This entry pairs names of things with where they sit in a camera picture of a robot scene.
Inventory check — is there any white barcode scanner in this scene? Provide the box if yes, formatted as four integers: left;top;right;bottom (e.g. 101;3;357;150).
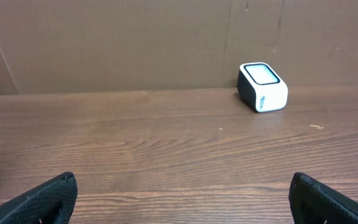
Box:
237;62;288;113

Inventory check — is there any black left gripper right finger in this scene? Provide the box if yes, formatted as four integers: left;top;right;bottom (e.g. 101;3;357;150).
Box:
288;172;358;224

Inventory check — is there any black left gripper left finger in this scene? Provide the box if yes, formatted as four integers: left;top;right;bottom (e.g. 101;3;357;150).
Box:
0;172;78;224

